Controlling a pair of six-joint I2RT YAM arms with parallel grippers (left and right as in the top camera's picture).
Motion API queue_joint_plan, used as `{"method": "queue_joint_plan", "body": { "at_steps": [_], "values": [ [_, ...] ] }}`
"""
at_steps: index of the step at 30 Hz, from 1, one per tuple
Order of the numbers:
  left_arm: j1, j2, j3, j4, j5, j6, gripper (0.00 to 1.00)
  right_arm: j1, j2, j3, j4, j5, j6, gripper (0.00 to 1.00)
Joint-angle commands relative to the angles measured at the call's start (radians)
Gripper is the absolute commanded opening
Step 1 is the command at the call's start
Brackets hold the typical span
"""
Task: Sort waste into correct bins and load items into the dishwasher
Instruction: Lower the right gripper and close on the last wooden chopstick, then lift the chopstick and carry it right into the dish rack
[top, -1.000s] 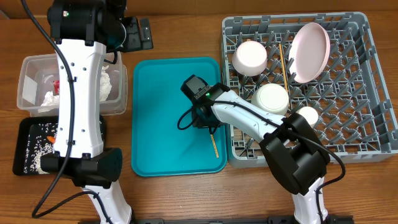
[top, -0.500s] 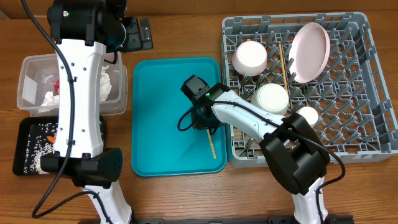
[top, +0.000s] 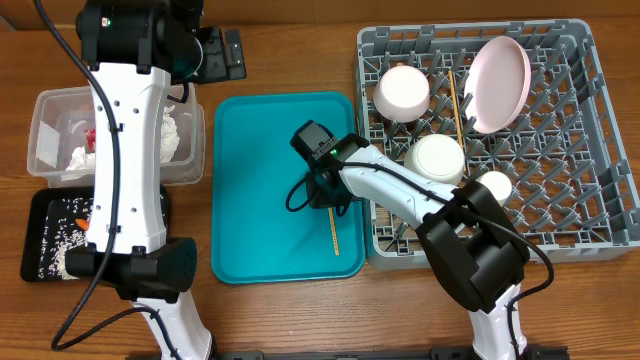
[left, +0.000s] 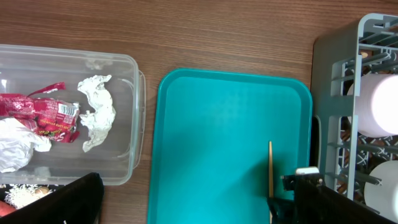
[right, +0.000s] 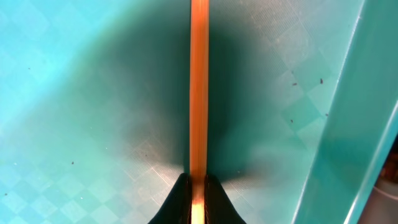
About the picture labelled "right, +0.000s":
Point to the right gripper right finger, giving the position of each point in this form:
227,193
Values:
218,207

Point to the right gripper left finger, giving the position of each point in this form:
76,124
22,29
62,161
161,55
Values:
176,207

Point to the wooden chopstick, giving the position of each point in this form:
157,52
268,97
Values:
199,59

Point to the grey plastic dishwasher rack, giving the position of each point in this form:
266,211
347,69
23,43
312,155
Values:
381,207

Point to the teal plastic serving tray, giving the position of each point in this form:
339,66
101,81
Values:
95,107

